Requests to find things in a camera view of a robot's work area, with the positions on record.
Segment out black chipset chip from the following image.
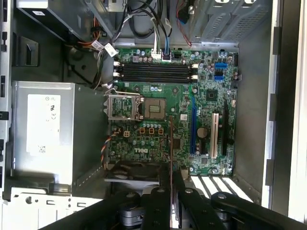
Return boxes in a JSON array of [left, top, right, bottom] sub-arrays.
[[205, 89, 220, 102]]

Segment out round coin battery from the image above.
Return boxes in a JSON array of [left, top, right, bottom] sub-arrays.
[[196, 126, 208, 139]]

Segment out thin red black wire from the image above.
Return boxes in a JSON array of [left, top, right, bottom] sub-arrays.
[[176, 0, 193, 48]]

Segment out orange yellow wire bundle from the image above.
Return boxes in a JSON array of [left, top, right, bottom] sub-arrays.
[[76, 15, 103, 50]]

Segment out RAM slot white clips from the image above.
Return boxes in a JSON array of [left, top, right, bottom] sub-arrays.
[[114, 62, 200, 67], [114, 72, 200, 78]]

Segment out black PC case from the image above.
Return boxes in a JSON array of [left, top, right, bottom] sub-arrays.
[[0, 0, 307, 230]]

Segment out blue expansion slot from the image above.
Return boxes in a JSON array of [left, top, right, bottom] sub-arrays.
[[189, 92, 198, 155]]

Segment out wire locking lever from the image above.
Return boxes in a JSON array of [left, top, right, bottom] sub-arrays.
[[103, 90, 144, 99]]

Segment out blue data cable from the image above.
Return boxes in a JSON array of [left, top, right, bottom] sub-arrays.
[[163, 11, 173, 59]]

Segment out RAM stick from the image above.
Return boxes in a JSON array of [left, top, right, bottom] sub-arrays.
[[168, 115, 175, 228]]

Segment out thick black cable bundle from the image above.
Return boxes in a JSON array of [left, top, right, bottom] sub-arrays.
[[112, 0, 175, 43]]

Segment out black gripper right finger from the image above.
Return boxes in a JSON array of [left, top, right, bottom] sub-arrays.
[[173, 171, 307, 230]]

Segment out grey metal drive cage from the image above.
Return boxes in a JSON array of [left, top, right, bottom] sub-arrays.
[[15, 0, 116, 48]]

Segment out metal socket cover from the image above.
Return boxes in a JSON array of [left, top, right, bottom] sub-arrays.
[[105, 92, 142, 121]]

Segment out metal disk bay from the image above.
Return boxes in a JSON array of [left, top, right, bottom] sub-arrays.
[[191, 0, 272, 46]]

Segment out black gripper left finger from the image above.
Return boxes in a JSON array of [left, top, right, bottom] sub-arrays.
[[39, 166, 171, 230]]

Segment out RAM slot black clips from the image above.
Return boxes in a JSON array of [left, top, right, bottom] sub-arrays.
[[114, 67, 200, 72], [114, 77, 200, 82]]

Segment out CPU socket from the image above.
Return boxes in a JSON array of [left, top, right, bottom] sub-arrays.
[[143, 97, 166, 120]]

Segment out long black expansion slot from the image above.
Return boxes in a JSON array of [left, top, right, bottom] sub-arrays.
[[221, 97, 229, 156]]

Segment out twisted coloured fan wire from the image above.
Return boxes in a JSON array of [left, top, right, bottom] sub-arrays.
[[100, 133, 120, 170]]

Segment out green motherboard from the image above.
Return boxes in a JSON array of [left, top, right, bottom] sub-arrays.
[[106, 47, 240, 177]]

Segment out white expansion slot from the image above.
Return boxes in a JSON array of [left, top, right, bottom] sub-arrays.
[[210, 112, 220, 159]]

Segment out grey power supply unit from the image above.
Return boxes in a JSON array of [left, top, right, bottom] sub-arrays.
[[11, 80, 108, 185]]

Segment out grey wire bundle white plug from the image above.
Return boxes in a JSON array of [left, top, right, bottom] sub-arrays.
[[150, 16, 164, 60]]

